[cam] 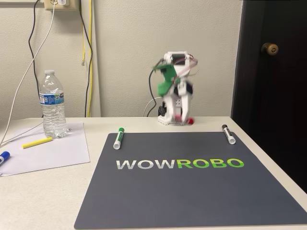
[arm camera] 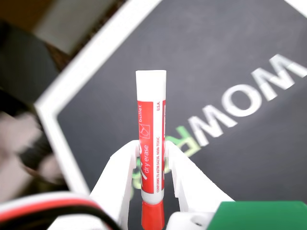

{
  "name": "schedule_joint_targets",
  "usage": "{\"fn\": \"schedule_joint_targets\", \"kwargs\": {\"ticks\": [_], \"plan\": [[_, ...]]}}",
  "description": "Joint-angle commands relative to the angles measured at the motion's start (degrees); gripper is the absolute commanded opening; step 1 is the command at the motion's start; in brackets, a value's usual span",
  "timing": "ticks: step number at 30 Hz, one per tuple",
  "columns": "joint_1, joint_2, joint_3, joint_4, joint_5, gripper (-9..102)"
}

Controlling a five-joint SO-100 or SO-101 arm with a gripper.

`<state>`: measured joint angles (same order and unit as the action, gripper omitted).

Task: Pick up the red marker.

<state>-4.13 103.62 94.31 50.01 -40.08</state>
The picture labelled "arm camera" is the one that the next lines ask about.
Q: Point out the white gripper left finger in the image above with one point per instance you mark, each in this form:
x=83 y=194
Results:
x=115 y=177

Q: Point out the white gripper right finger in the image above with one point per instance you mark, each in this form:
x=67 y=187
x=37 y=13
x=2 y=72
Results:
x=192 y=187

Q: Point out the red dry erase marker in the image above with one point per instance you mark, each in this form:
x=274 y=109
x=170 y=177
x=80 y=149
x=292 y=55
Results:
x=151 y=119

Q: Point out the dark mat with lettering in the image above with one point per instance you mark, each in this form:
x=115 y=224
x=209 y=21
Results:
x=216 y=60

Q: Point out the black blurred object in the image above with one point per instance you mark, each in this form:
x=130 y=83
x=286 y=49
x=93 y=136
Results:
x=21 y=67

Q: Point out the beige cardboard box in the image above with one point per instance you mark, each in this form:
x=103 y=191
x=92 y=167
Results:
x=72 y=24

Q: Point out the green printed mount block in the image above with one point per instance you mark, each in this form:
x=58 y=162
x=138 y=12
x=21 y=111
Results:
x=259 y=215

